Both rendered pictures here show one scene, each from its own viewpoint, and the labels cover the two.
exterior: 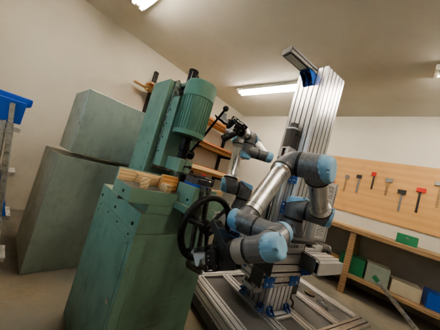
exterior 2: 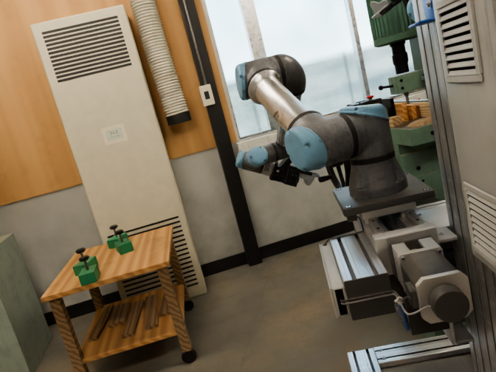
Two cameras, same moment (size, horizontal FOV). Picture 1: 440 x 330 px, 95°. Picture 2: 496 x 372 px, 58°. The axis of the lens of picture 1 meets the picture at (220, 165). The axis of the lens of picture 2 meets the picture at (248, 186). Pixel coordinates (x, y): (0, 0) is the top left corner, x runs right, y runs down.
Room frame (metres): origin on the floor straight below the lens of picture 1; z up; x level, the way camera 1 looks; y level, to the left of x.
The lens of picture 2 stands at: (1.71, -1.61, 1.14)
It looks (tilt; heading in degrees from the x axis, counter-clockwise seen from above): 11 degrees down; 129
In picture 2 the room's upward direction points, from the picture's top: 14 degrees counter-clockwise
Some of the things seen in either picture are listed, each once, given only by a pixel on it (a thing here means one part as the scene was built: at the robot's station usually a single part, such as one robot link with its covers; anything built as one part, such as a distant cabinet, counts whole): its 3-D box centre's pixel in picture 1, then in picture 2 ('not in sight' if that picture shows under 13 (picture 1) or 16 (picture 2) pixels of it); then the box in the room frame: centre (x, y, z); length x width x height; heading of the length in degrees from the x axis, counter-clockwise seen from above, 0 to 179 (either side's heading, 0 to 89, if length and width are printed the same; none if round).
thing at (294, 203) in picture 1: (297, 207); (364, 129); (1.24, -0.52, 0.98); 0.13 x 0.12 x 0.14; 53
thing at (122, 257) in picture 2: not in sight; (128, 292); (-0.25, -0.40, 0.32); 0.66 x 0.57 x 0.64; 135
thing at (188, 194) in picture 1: (195, 195); not in sight; (0.99, 0.07, 0.91); 0.15 x 0.14 x 0.09; 134
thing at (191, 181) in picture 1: (200, 181); (362, 106); (0.99, 0.07, 0.99); 0.13 x 0.11 x 0.06; 134
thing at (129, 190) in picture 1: (183, 199); (388, 130); (1.05, 0.13, 0.87); 0.61 x 0.30 x 0.06; 134
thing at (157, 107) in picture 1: (160, 140); not in sight; (1.33, 0.42, 1.16); 0.22 x 0.22 x 0.72; 44
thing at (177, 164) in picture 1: (177, 165); (410, 83); (1.14, 0.23, 1.03); 0.14 x 0.07 x 0.09; 44
